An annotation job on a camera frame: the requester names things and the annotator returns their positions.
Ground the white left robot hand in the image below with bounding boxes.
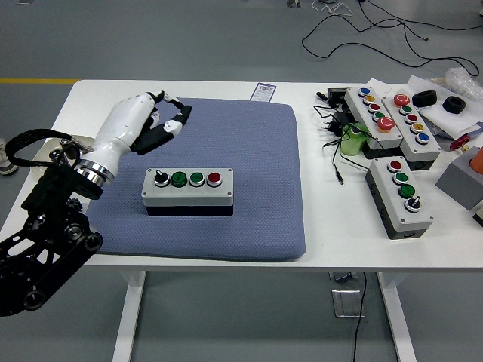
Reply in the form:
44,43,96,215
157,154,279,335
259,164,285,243
82,90,192,177

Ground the grey four-button control box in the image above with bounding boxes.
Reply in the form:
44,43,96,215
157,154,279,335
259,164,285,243
141,167,235,218

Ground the five-button box, blue end button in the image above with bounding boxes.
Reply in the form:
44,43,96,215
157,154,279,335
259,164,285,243
344,87,404,159

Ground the four-button box with selector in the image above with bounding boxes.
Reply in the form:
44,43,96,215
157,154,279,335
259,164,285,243
365,156,435,241

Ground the five-button box, red mushroom end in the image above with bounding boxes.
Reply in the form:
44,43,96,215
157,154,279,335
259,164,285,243
380,93,442,171

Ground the white shallow dish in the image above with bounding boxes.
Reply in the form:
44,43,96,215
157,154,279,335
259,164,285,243
32,134,96,178

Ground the yellow floor tape line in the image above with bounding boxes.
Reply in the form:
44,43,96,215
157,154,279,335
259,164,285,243
0,78,80,84

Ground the person's shoe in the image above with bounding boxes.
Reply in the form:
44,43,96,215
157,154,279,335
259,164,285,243
0,137,18,176

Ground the blue-grey padded mat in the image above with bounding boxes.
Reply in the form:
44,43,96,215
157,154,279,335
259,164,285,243
83,97,307,263

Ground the purple label card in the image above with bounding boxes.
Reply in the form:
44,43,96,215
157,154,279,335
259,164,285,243
251,82,278,102

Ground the white table leg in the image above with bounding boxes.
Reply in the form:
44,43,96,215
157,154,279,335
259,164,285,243
377,271,418,362
112,270,147,362

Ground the black power plug adapter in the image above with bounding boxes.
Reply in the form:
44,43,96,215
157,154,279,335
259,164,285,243
320,111,355,133

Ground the black rectangular device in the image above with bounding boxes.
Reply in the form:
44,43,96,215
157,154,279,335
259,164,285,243
315,87,349,103

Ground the light green plastic cup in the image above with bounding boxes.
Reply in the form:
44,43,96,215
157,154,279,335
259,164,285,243
340,125,371,156

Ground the metal floor plate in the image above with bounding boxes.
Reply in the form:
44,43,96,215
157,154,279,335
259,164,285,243
331,288,366,320

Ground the white foam sheet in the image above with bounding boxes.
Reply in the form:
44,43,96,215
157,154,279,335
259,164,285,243
407,75,483,140

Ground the grey block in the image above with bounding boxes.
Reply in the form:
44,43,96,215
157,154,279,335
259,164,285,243
435,146,483,212

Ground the clear bubble wrap bag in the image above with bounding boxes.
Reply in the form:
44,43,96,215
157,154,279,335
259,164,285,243
445,67,483,101

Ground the orange object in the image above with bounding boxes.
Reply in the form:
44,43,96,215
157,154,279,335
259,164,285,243
469,147,483,173

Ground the black cord with barrel plug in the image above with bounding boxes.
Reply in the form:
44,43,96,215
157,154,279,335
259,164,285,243
313,105,373,186

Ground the white floor cable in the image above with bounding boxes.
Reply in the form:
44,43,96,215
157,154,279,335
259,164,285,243
312,0,354,18

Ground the long black floor cable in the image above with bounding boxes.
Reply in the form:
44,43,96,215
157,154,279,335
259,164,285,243
301,0,483,76

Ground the black foam ring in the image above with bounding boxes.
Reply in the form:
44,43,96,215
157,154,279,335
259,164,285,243
441,96,468,114
411,90,439,109

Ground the black cable under table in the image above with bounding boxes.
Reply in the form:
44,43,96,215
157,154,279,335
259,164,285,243
352,273,368,362

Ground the red valve handle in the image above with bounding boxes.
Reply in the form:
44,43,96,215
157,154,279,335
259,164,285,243
448,136,472,152

